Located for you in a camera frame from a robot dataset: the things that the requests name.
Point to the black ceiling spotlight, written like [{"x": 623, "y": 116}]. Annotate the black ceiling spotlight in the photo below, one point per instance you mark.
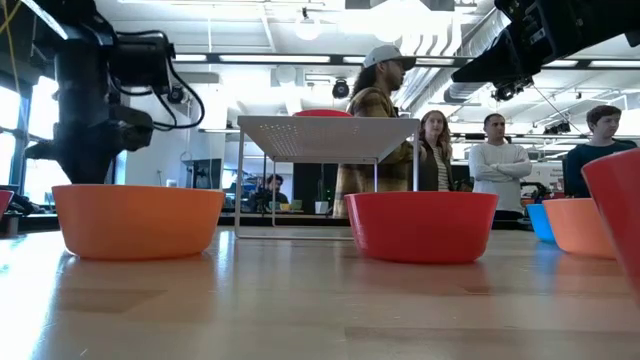
[{"x": 341, "y": 89}]

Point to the blue plastic mini bowl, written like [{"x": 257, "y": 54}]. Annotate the blue plastic mini bowl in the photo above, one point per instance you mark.
[{"x": 539, "y": 225}]

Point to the person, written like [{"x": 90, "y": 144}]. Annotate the person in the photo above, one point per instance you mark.
[
  {"x": 372, "y": 105},
  {"x": 500, "y": 165},
  {"x": 437, "y": 165},
  {"x": 272, "y": 192},
  {"x": 600, "y": 150}
]

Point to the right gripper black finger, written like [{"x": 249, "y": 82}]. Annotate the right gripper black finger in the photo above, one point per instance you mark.
[{"x": 500, "y": 60}]

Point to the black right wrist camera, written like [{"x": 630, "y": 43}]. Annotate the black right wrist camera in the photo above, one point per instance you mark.
[{"x": 507, "y": 91}]

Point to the white globe lamp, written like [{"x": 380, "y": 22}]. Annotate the white globe lamp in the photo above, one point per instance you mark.
[{"x": 307, "y": 28}]

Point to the red plastic mini bowl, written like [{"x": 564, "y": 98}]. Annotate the red plastic mini bowl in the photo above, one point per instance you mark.
[
  {"x": 422, "y": 230},
  {"x": 620, "y": 215},
  {"x": 4, "y": 202},
  {"x": 322, "y": 113}
]

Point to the orange plastic mini bowl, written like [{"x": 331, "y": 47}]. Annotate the orange plastic mini bowl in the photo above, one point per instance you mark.
[
  {"x": 575, "y": 230},
  {"x": 137, "y": 225}
]

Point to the silver ventilation duct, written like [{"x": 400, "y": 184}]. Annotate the silver ventilation duct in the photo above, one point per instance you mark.
[{"x": 450, "y": 55}]

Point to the white perforated metal shelf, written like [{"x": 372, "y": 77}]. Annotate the white perforated metal shelf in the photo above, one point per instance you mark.
[{"x": 325, "y": 140}]

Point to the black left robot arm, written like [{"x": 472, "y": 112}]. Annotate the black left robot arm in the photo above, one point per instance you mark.
[{"x": 85, "y": 100}]

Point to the black aluminium frame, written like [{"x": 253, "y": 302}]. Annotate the black aluminium frame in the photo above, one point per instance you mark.
[{"x": 290, "y": 220}]

